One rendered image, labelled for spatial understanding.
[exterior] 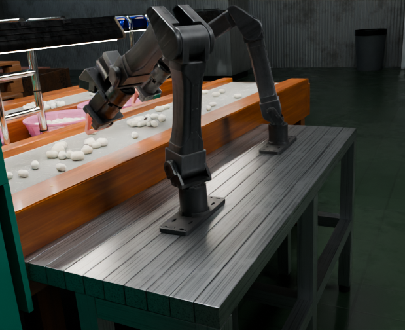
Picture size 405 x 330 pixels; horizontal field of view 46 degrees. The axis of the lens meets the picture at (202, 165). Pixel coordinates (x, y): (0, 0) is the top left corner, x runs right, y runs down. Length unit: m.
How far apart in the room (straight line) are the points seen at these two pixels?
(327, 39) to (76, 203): 8.54
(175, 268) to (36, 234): 0.30
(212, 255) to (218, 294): 0.13
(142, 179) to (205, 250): 0.39
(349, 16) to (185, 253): 8.56
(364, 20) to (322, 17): 0.75
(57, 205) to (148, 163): 0.32
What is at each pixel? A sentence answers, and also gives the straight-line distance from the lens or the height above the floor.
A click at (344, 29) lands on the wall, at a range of 9.34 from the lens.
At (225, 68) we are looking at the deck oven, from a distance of 8.00.
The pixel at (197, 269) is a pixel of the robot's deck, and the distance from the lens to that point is 0.87.
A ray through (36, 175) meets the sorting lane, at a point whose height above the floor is 0.74.
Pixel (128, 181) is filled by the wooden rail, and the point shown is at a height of 0.71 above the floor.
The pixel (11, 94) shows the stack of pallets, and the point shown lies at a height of 0.54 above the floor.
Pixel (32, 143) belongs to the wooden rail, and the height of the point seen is 0.76.
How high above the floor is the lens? 1.10
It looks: 18 degrees down
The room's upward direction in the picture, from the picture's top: 4 degrees counter-clockwise
